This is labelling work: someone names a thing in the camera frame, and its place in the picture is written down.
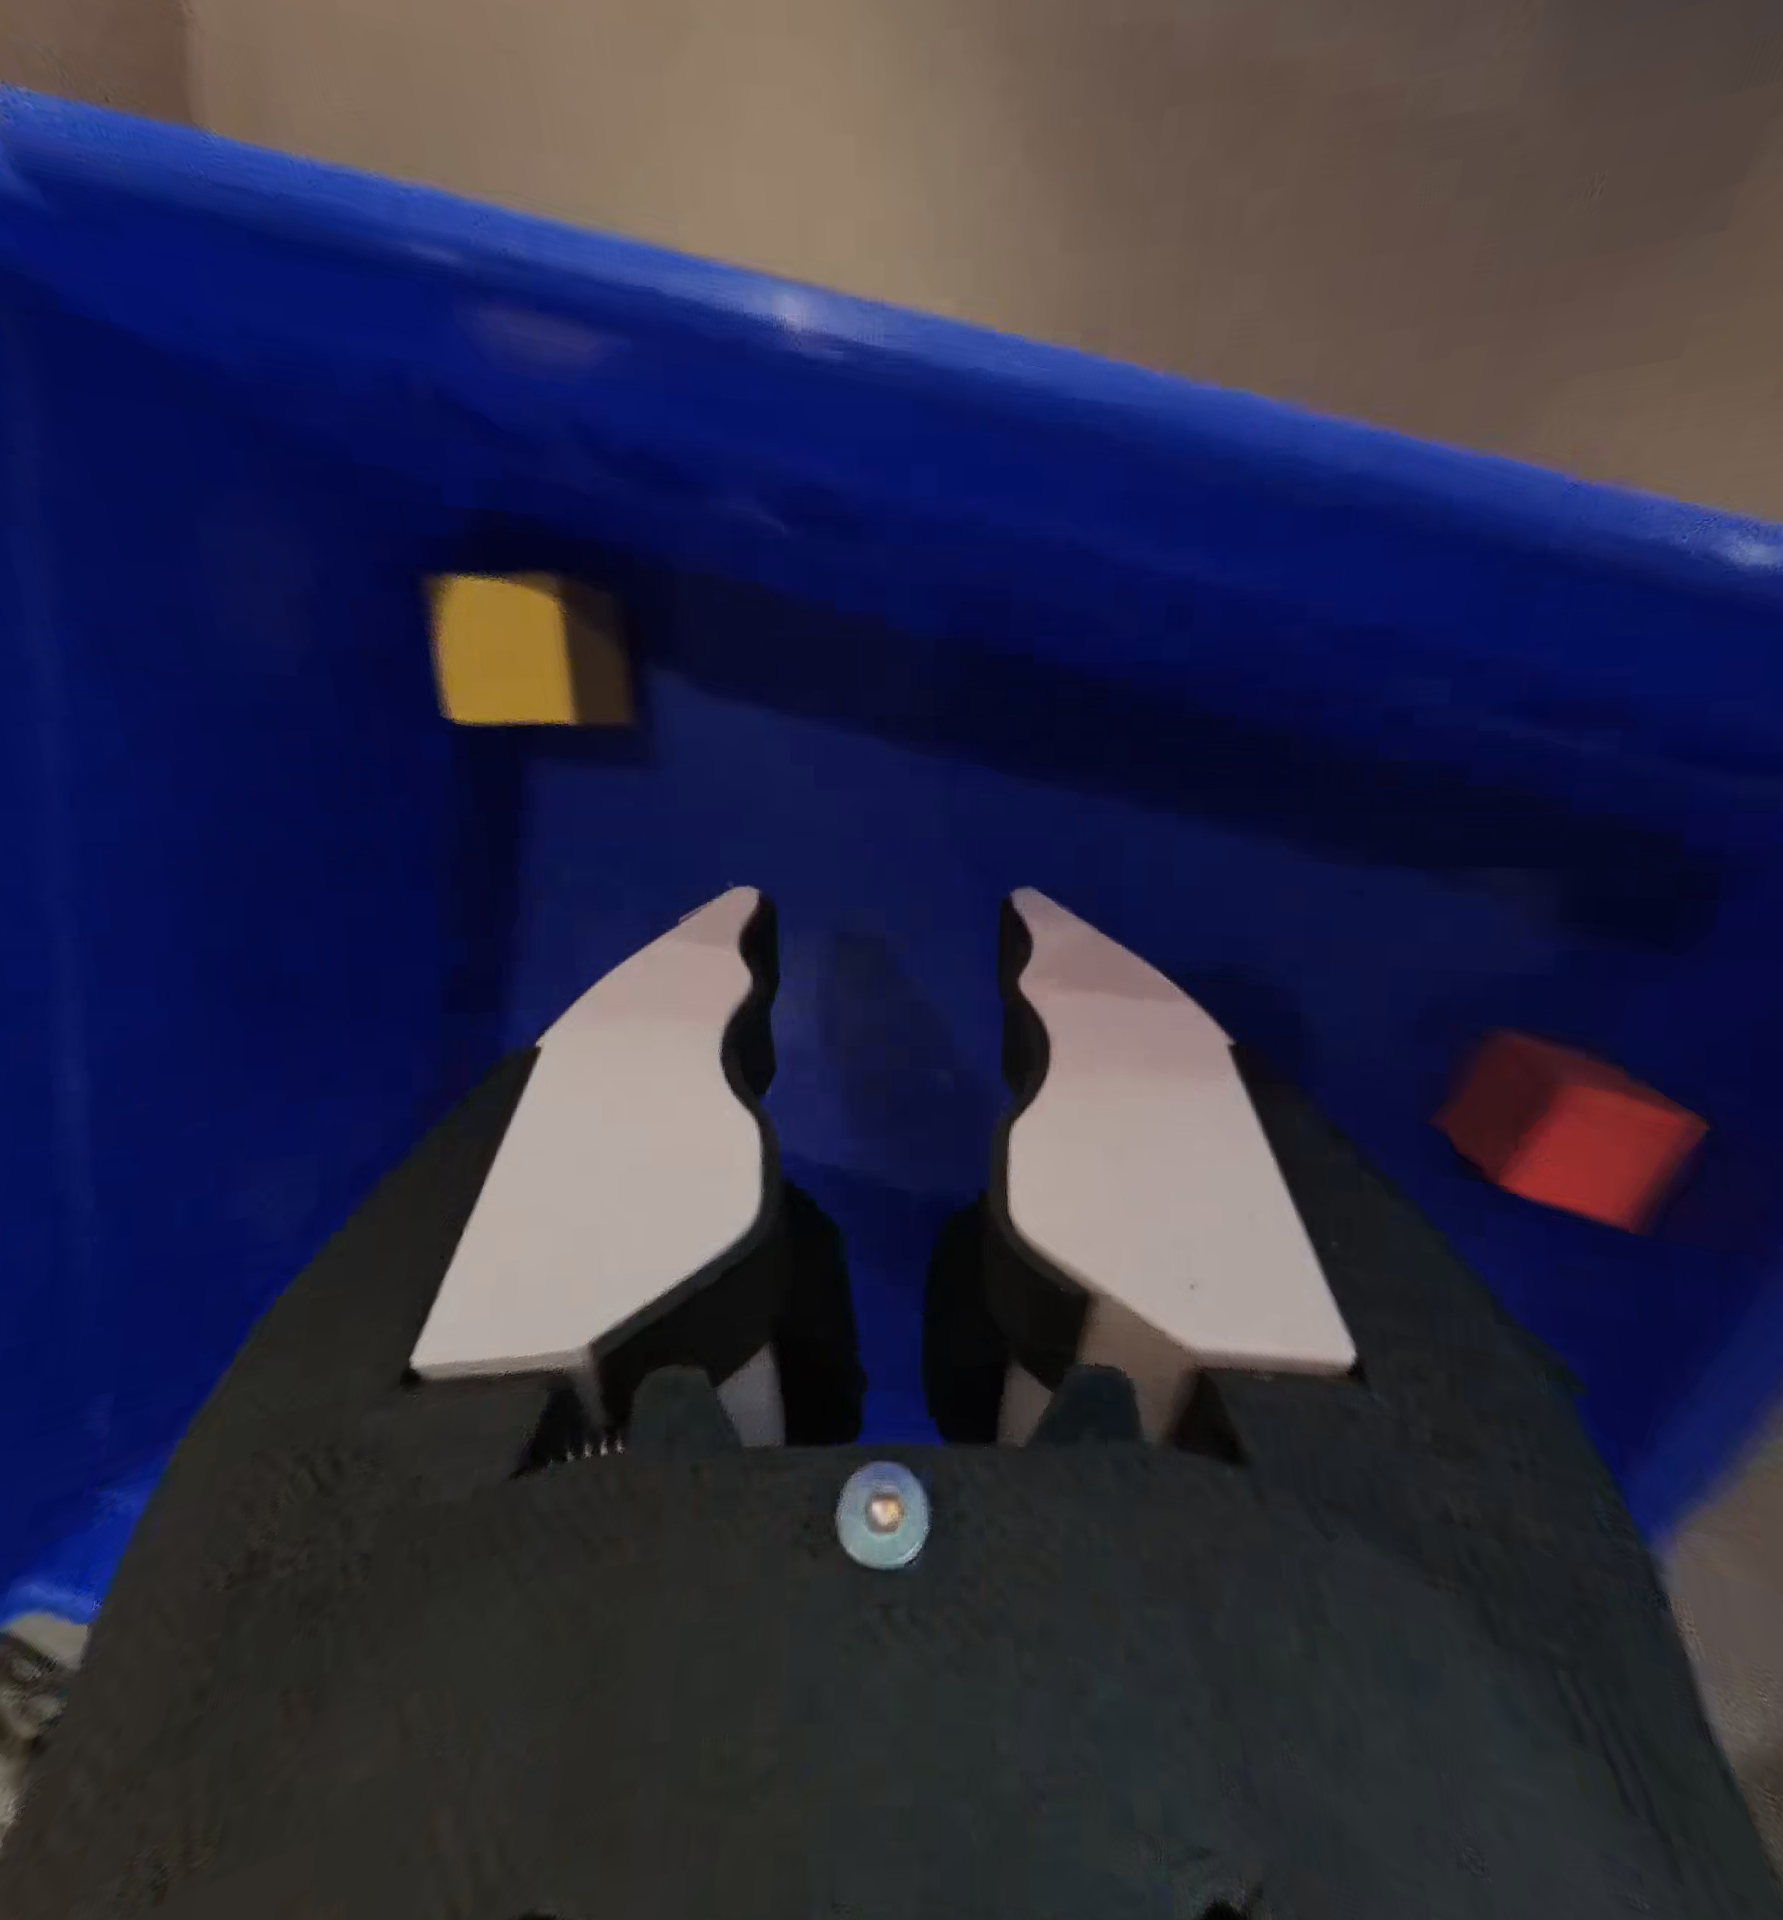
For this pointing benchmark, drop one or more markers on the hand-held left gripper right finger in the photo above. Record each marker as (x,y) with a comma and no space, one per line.
(1160,1185)

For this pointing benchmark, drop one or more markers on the yellow wooden cube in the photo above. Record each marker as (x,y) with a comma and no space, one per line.
(507,647)

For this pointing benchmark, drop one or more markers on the red wooden cube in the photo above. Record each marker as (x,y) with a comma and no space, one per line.
(1582,1140)

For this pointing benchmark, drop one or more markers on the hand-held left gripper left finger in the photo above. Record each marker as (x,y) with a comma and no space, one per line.
(606,1185)

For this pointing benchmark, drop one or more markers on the blue plastic bin with cubes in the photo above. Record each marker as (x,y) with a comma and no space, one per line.
(980,600)

